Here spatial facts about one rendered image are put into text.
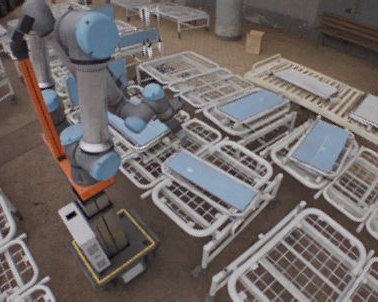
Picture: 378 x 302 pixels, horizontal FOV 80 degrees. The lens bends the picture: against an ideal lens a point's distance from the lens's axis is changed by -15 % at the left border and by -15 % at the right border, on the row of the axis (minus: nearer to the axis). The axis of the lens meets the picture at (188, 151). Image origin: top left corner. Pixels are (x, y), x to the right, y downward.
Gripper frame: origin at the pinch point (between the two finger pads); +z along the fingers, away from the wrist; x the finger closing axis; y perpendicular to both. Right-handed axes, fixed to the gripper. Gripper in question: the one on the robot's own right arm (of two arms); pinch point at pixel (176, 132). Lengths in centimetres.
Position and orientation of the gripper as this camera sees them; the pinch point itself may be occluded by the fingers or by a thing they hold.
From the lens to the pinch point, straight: 121.0
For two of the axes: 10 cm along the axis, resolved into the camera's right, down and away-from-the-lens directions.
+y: -7.8, 6.1, -0.9
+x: 5.6, 6.5, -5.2
